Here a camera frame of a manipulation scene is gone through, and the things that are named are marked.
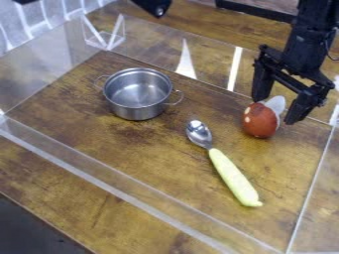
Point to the small silver metal pot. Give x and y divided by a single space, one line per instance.
138 92

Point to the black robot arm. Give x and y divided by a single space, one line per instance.
318 15

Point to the black bar at table edge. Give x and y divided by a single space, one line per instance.
256 11

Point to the clear acrylic corner bracket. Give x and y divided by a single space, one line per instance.
100 39

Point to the red brown toy mushroom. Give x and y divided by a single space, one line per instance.
260 117

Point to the clear acrylic enclosure wall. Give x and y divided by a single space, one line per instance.
188 219

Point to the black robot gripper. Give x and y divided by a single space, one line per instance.
301 59

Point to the spoon with yellow handle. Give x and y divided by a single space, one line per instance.
200 135

